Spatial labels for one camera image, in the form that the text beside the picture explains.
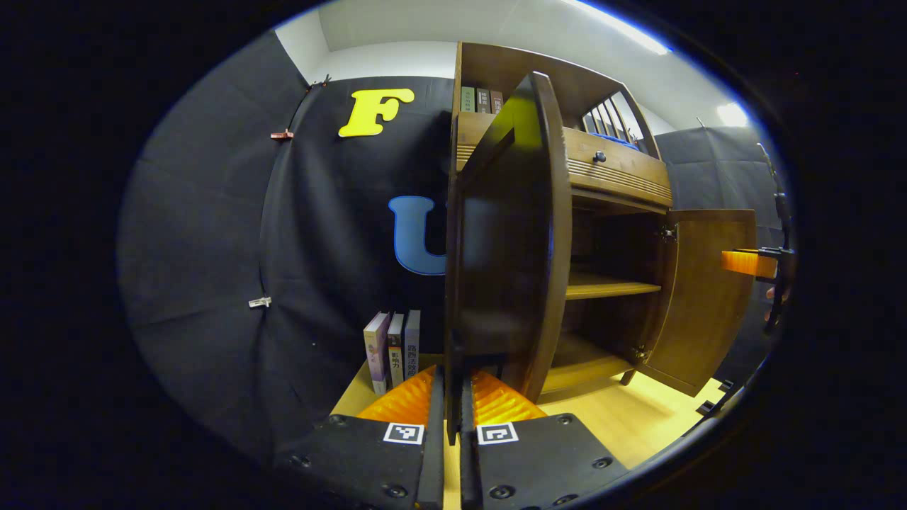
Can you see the wooden cabinet drawer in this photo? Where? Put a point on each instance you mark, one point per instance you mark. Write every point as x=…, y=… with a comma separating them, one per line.
x=623, y=170

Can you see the small ceiling light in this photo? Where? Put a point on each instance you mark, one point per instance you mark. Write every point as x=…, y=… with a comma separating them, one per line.
x=732, y=114

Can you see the black backdrop cloth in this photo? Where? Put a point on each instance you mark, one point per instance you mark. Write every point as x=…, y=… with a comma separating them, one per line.
x=212, y=248

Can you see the silver clip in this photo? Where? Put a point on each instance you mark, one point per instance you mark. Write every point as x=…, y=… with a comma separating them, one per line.
x=259, y=302

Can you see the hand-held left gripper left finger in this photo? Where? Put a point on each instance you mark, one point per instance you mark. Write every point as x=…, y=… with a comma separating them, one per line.
x=434, y=453

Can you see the white and dark book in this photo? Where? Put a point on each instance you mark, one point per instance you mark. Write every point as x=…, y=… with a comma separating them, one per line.
x=395, y=350

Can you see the metal door hinge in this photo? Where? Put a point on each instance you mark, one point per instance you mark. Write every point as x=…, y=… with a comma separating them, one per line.
x=666, y=234
x=641, y=353

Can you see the wooden cabinet shelf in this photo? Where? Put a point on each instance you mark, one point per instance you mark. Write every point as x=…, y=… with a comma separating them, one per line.
x=609, y=287

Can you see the grey book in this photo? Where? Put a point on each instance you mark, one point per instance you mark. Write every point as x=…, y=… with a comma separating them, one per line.
x=412, y=343

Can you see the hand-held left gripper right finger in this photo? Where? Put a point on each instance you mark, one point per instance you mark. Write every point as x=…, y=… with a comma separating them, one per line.
x=468, y=467

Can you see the wooden double-door shoe cabinet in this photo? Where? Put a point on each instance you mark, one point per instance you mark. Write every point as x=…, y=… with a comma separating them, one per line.
x=616, y=184

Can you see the blue towel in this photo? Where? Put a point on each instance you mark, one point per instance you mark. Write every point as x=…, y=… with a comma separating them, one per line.
x=615, y=141

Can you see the dark brown book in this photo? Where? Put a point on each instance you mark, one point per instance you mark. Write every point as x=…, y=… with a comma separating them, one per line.
x=483, y=100

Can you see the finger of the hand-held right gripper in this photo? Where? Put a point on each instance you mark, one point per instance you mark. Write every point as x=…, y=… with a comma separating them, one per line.
x=747, y=263

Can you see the reddish brown book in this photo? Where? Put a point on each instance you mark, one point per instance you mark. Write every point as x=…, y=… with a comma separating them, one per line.
x=497, y=103

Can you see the wooden cabinet door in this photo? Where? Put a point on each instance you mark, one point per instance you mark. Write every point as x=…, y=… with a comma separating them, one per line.
x=510, y=248
x=708, y=304

